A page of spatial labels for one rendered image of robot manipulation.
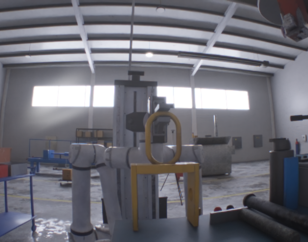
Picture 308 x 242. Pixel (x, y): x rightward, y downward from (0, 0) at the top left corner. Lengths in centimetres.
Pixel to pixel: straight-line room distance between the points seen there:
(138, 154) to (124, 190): 91
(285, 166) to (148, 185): 118
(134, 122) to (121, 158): 19
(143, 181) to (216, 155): 747
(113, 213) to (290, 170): 93
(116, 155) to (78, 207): 62
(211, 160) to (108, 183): 786
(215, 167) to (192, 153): 776
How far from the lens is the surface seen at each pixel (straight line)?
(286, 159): 60
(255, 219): 49
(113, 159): 80
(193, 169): 48
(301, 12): 117
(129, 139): 160
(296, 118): 101
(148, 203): 163
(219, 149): 902
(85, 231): 139
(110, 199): 122
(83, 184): 127
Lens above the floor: 125
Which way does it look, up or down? 9 degrees up
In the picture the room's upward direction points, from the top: 1 degrees counter-clockwise
